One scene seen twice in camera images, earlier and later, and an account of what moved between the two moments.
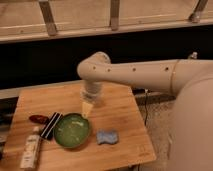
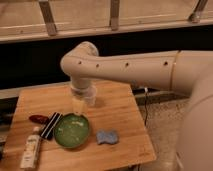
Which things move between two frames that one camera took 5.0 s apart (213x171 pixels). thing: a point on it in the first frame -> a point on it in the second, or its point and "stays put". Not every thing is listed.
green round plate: [72, 131] stays put
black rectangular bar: [48, 130] stays put
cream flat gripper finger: [86, 109] -> [78, 105]
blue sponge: [106, 136] stays put
